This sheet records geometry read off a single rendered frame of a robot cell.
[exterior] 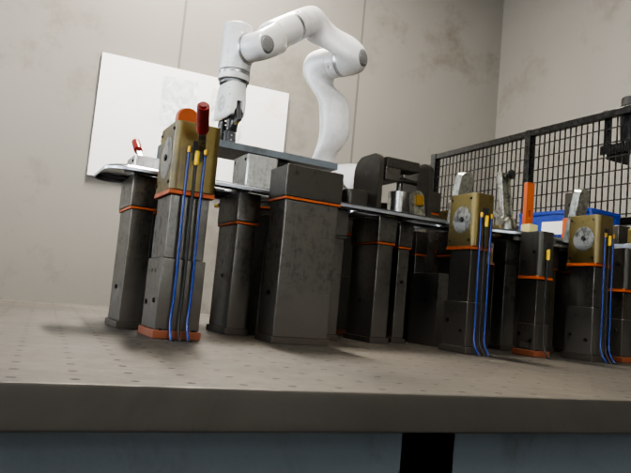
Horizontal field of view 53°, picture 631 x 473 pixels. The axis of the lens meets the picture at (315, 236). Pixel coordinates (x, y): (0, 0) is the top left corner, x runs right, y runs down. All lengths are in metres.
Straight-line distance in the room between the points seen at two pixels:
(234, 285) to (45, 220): 2.58
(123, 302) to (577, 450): 0.80
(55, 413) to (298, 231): 0.70
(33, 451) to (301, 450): 0.25
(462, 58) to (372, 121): 0.93
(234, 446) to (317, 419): 0.09
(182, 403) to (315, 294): 0.64
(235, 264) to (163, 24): 2.95
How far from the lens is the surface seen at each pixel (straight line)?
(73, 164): 3.83
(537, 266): 1.55
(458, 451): 0.77
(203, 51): 4.11
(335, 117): 2.07
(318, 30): 2.04
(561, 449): 0.87
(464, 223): 1.42
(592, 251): 1.63
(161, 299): 1.06
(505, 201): 1.98
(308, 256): 1.18
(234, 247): 1.29
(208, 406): 0.59
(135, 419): 0.58
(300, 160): 1.73
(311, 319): 1.19
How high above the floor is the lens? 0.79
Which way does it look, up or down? 6 degrees up
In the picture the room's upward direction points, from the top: 5 degrees clockwise
